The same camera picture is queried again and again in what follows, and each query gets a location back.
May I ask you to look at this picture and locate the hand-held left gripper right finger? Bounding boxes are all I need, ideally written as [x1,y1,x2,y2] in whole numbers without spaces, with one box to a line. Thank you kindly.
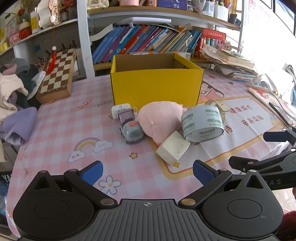
[179,160,270,208]

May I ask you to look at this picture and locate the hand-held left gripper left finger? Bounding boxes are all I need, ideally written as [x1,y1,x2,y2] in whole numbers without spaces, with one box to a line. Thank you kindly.
[25,161,118,208]

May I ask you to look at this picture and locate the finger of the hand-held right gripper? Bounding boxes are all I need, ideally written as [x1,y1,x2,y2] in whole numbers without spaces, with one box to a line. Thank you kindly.
[228,151,296,174]
[263,126,296,150]

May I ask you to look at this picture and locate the white rectangular block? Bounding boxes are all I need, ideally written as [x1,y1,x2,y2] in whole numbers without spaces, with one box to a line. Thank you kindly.
[156,130,191,166]

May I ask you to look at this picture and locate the white tape roll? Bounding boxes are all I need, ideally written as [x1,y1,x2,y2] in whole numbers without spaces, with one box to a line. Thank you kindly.
[181,106,225,143]

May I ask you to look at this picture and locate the grey toy car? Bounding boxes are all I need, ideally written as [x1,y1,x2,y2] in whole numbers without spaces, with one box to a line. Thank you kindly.
[118,108,145,144]

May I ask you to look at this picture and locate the white charger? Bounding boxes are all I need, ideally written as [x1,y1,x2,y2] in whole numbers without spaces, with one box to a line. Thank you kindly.
[111,103,132,120]

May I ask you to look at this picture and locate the pink plush toy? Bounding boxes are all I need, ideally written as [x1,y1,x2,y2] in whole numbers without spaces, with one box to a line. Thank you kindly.
[135,101,187,147]

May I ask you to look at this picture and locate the yellow cardboard box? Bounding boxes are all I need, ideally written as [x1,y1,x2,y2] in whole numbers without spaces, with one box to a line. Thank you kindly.
[110,53,204,107]

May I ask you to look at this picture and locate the person's right forearm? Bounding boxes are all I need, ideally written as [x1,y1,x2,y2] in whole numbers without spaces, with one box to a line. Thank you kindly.
[277,207,296,241]

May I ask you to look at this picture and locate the pink checked desktop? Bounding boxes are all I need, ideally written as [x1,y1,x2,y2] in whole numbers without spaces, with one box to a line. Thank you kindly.
[7,70,296,232]

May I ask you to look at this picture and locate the black pen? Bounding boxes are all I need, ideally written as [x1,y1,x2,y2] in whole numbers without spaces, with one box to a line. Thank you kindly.
[268,102,292,127]

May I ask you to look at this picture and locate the pink white booklet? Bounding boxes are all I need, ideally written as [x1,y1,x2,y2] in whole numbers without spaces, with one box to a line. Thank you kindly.
[247,87,296,127]

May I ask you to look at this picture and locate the white power strip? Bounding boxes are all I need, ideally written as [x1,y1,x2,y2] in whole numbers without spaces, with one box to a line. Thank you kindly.
[248,74,278,93]

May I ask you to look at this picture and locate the pile of papers and books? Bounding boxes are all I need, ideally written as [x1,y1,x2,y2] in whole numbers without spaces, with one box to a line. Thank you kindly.
[200,44,258,81]

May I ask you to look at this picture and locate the purple cloth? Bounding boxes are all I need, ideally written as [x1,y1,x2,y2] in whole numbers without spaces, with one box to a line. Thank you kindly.
[0,107,38,146]

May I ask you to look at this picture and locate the blue water jug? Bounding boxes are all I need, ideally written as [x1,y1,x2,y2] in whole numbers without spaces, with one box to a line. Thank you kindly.
[0,178,10,216]

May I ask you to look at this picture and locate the wooden chessboard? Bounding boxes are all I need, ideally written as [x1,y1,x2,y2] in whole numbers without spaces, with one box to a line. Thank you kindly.
[36,48,77,104]

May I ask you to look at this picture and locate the pile of clothes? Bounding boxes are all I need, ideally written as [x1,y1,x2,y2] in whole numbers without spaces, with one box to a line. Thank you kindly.
[0,58,47,121]

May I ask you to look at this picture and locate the red tassel ornament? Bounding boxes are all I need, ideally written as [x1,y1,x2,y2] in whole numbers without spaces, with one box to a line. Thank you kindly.
[46,46,57,73]

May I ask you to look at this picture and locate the red box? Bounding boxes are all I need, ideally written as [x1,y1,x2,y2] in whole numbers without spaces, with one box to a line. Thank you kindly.
[199,28,226,58]

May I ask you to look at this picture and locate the small black box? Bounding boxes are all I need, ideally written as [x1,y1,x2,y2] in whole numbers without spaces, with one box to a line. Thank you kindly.
[228,13,241,26]

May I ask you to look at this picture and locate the white bookshelf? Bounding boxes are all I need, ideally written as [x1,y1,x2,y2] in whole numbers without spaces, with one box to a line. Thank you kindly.
[76,0,245,79]

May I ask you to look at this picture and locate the white pen holders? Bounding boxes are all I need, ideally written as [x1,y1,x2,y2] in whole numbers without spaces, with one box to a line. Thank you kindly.
[201,0,229,22]

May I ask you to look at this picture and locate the row of colourful books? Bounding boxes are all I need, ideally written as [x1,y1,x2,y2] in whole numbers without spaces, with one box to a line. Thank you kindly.
[91,24,203,64]

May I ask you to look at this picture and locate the side shelf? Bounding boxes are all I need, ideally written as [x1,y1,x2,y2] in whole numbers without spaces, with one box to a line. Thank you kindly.
[0,17,79,56]

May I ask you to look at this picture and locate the red jar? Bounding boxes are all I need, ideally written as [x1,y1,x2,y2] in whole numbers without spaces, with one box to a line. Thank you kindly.
[18,22,32,40]

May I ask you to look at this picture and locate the white bottle yellow label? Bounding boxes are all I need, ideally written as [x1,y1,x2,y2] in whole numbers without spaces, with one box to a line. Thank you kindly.
[30,10,42,34]

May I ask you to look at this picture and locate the white plush toy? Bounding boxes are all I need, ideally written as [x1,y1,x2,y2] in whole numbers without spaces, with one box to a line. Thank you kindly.
[35,0,63,29]

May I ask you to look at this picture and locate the purple box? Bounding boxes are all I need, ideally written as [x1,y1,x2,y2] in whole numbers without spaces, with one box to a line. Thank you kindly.
[157,0,188,11]

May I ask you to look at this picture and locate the white quilted handbag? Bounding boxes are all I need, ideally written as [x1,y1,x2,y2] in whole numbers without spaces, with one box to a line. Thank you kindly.
[87,0,110,10]

